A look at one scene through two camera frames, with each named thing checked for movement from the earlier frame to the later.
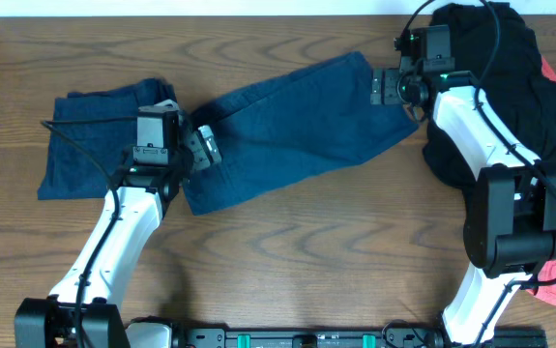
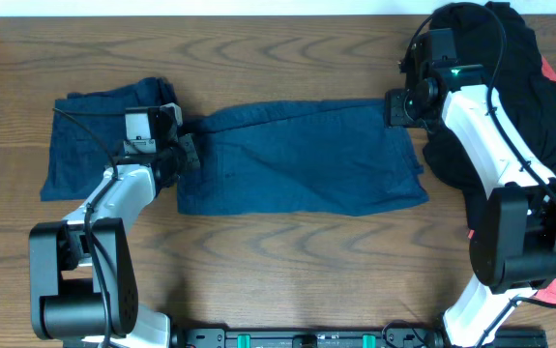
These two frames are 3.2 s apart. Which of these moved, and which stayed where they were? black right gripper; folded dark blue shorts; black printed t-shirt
Moved: black right gripper
Stayed: folded dark blue shorts; black printed t-shirt
